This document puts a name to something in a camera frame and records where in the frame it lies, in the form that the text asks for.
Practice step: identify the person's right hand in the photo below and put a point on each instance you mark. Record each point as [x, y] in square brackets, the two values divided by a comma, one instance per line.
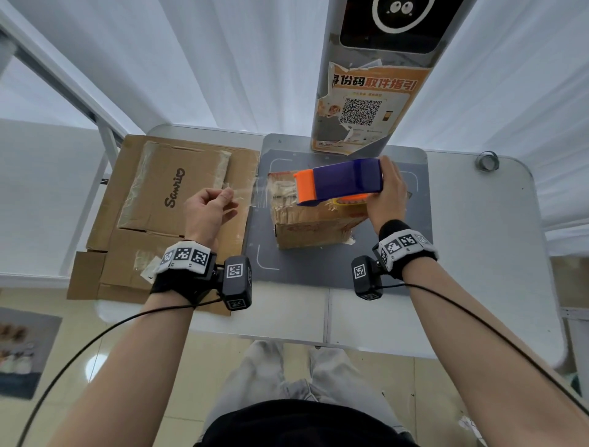
[391, 202]

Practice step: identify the person's left hand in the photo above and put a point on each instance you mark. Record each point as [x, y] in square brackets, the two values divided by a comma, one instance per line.
[204, 216]

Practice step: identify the blue orange tape dispenser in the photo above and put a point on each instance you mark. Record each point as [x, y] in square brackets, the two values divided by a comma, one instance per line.
[349, 201]
[340, 179]

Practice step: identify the large cardboard box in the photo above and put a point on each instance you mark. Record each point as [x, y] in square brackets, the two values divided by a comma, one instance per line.
[244, 166]

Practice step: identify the red print cardboard box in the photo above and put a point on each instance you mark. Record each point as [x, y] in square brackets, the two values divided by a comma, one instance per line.
[313, 228]

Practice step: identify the person's left forearm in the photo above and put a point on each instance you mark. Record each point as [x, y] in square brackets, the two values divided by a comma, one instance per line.
[129, 377]

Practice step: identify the person's right forearm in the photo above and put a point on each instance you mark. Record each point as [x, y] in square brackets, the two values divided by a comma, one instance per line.
[483, 368]

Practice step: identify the grey scanning mat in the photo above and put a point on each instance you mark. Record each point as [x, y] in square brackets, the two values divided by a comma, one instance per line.
[331, 267]

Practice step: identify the grey scanner kiosk with poster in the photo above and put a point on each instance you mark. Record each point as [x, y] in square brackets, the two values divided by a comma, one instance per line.
[368, 83]

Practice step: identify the grey trousers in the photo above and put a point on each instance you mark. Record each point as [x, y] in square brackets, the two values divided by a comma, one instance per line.
[257, 377]

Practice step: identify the white perforated metal bar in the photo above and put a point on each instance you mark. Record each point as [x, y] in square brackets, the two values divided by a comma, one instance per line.
[575, 313]

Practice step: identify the grey printed floor mat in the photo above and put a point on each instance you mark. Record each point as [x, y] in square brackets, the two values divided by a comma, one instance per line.
[27, 359]

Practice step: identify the black shirt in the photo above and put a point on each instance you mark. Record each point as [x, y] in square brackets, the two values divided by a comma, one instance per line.
[303, 428]

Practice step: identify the white checked cloth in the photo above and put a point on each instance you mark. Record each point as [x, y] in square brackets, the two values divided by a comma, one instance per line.
[471, 426]

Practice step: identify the white metal frame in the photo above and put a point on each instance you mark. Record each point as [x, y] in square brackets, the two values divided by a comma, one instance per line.
[55, 73]

